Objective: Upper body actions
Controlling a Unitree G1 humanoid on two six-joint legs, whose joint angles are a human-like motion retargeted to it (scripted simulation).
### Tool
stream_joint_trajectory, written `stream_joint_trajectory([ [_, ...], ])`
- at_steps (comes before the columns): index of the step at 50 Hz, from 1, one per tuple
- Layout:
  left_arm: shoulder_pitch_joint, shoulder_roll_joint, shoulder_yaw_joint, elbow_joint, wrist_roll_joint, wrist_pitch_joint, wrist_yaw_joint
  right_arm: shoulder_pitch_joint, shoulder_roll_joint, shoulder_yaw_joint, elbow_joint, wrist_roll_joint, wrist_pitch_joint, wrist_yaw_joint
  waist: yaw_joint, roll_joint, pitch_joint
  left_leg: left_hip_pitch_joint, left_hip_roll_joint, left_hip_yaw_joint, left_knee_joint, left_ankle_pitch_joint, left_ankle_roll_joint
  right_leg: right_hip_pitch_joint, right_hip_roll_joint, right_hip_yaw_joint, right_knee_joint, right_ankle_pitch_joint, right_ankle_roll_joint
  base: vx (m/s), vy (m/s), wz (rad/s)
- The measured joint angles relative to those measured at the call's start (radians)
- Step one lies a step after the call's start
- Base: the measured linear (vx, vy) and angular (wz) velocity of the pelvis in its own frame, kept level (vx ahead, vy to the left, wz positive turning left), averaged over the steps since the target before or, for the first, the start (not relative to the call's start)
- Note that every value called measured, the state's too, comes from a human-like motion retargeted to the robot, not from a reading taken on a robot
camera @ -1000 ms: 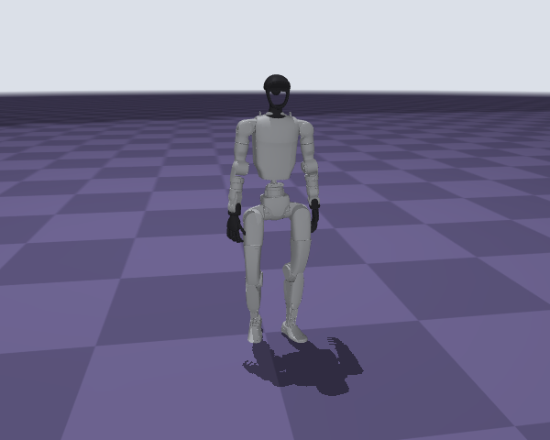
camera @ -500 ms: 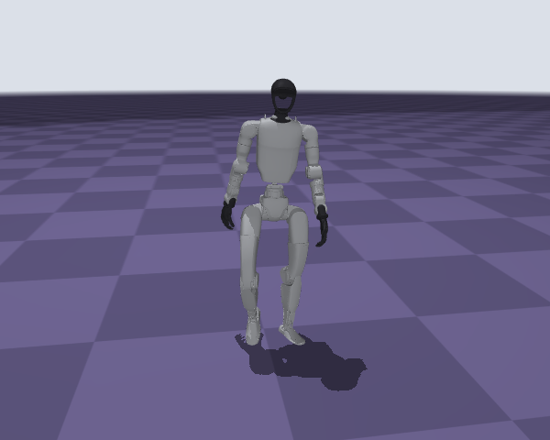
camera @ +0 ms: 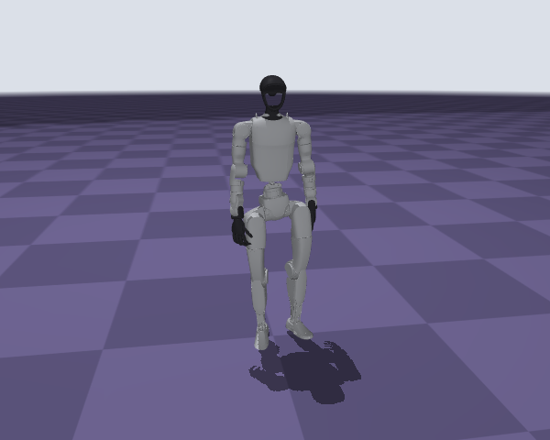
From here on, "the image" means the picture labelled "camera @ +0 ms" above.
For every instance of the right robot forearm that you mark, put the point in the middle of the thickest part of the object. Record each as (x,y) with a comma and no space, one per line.
(236,192)

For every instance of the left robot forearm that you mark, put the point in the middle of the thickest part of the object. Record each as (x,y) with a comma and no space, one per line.
(309,187)

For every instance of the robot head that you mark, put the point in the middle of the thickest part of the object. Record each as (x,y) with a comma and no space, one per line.
(272,85)

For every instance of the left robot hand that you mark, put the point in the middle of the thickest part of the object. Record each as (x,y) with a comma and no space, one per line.
(312,207)

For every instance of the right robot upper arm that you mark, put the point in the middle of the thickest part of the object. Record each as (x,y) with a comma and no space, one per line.
(241,131)

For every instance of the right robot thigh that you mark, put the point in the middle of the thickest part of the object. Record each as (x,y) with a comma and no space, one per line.
(254,221)

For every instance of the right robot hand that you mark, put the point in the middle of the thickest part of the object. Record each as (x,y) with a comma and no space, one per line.
(238,228)

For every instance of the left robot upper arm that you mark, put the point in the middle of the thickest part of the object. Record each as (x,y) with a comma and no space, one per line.
(303,131)

